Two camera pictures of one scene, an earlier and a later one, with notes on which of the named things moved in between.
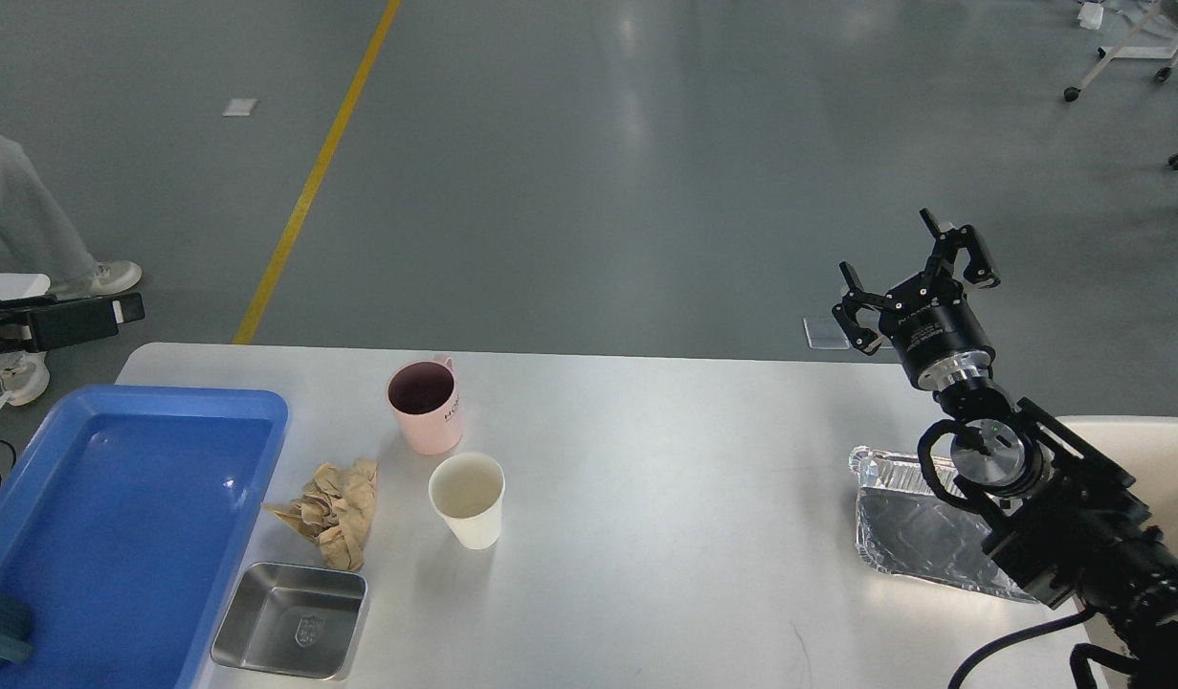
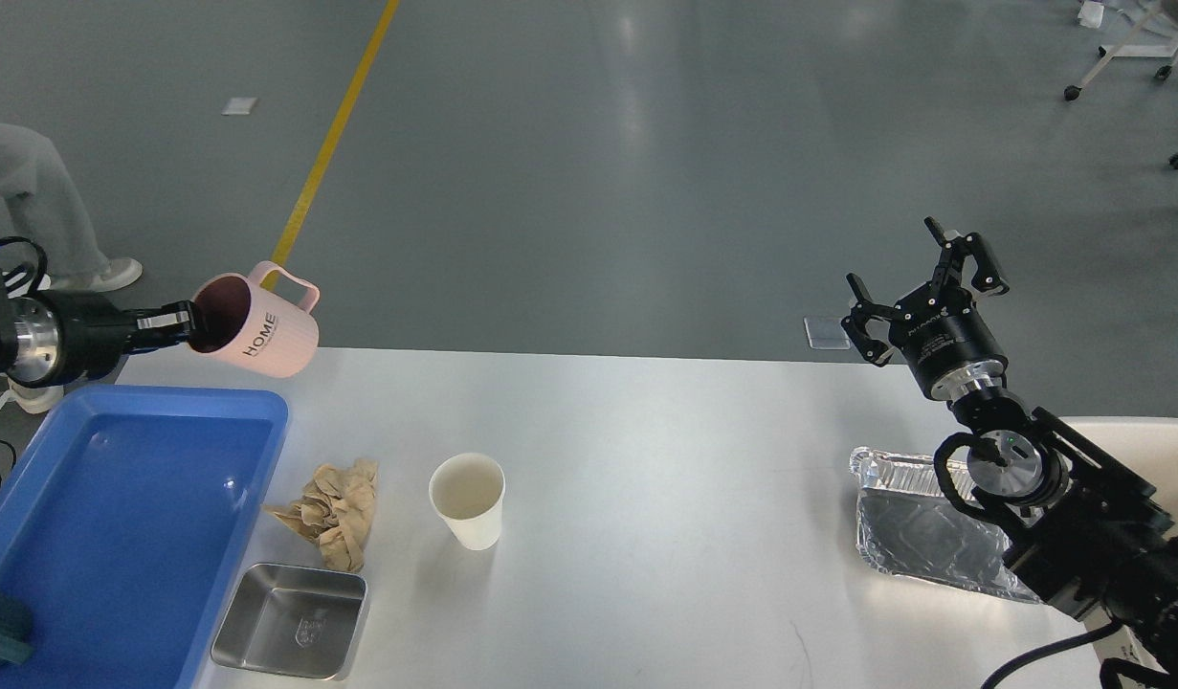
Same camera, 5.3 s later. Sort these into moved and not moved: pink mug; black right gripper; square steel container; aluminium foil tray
Moved: pink mug
Not moved: black right gripper; square steel container; aluminium foil tray
